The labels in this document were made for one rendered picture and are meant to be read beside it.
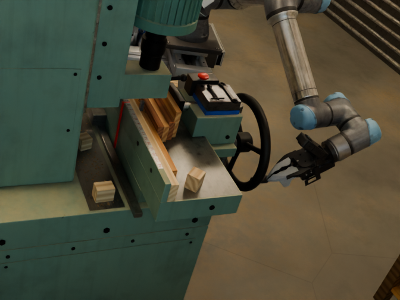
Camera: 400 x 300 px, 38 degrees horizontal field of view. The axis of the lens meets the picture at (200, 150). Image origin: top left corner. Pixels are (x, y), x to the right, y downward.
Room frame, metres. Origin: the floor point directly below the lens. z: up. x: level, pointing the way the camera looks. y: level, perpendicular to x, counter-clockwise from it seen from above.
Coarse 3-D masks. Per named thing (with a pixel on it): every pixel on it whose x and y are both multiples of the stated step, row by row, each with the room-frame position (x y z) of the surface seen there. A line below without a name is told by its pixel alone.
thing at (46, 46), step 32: (0, 0) 0.97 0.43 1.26; (32, 0) 1.00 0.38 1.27; (64, 0) 1.03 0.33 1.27; (96, 0) 1.06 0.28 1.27; (0, 32) 0.97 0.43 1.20; (32, 32) 1.00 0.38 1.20; (64, 32) 1.03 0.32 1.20; (0, 64) 0.97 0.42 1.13; (32, 64) 1.00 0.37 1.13; (64, 64) 1.04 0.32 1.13; (0, 96) 0.97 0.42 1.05; (32, 96) 1.00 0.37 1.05; (64, 96) 1.04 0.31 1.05; (0, 128) 0.97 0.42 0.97; (32, 128) 1.01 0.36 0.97; (64, 128) 1.04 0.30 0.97; (0, 160) 0.97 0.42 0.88; (32, 160) 1.01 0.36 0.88; (64, 160) 1.05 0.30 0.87
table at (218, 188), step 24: (120, 144) 1.21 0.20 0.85; (168, 144) 1.19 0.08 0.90; (192, 144) 1.22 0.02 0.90; (216, 144) 1.30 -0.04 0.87; (216, 168) 1.15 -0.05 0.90; (144, 192) 1.04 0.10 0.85; (192, 192) 1.04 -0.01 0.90; (216, 192) 1.06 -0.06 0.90; (240, 192) 1.09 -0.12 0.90; (168, 216) 0.99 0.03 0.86; (192, 216) 1.02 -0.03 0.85
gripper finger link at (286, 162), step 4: (284, 160) 1.43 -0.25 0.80; (288, 160) 1.43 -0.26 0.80; (276, 164) 1.41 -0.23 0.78; (280, 164) 1.41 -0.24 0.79; (284, 164) 1.41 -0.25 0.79; (288, 164) 1.41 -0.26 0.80; (292, 164) 1.43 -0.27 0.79; (272, 168) 1.40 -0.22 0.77; (276, 168) 1.40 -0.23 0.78; (280, 168) 1.40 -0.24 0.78; (284, 168) 1.41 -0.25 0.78; (272, 172) 1.39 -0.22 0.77; (276, 172) 1.39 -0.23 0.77; (268, 176) 1.38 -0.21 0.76
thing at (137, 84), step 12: (132, 60) 1.27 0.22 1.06; (132, 72) 1.21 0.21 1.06; (144, 72) 1.22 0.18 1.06; (156, 72) 1.24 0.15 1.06; (168, 72) 1.26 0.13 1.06; (132, 84) 1.20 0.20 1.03; (144, 84) 1.22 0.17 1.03; (156, 84) 1.23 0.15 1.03; (168, 84) 1.25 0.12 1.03; (120, 96) 1.19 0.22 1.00; (132, 96) 1.20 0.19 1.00; (144, 96) 1.22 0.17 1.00; (156, 96) 1.24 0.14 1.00
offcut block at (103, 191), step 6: (96, 186) 1.03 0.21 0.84; (102, 186) 1.04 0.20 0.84; (108, 186) 1.05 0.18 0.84; (96, 192) 1.02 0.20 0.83; (102, 192) 1.03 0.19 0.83; (108, 192) 1.04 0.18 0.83; (114, 192) 1.04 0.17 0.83; (96, 198) 1.02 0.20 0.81; (102, 198) 1.03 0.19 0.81; (108, 198) 1.04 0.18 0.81
